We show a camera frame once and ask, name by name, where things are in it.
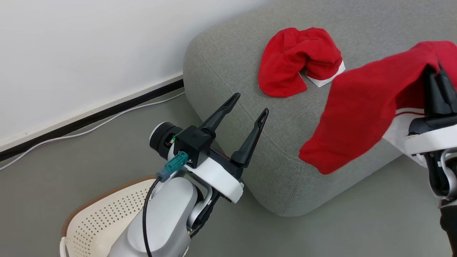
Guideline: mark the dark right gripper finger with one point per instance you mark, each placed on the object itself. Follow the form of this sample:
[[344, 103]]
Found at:
[[432, 96], [450, 92]]

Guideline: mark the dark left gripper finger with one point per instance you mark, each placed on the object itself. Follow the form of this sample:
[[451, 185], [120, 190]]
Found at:
[[251, 142], [221, 112]]

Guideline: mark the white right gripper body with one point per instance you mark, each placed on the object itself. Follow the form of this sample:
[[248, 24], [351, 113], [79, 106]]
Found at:
[[432, 137]]

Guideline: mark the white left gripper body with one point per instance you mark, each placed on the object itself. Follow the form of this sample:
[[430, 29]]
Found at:
[[217, 176]]

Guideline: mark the red jersey with striped hem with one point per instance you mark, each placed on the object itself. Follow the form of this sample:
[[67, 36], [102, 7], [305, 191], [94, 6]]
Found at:
[[360, 107]]

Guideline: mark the red shorts with number print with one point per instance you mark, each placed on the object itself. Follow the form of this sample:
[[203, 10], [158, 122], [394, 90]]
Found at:
[[289, 60]]

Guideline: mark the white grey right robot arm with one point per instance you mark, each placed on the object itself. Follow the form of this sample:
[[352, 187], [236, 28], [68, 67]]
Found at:
[[446, 192]]

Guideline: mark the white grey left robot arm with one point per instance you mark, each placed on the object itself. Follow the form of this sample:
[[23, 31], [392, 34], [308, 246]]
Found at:
[[167, 217]]

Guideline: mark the beige perforated laundry basket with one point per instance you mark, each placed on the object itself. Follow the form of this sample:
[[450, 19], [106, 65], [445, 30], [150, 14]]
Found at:
[[100, 217]]

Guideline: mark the grey upholstered ottoman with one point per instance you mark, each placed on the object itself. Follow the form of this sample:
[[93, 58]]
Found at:
[[250, 57]]

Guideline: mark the black baseboard strip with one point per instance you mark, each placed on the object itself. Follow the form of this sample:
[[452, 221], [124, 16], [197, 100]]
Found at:
[[89, 116]]

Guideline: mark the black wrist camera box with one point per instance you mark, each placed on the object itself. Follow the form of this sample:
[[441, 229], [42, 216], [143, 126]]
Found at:
[[192, 144]]

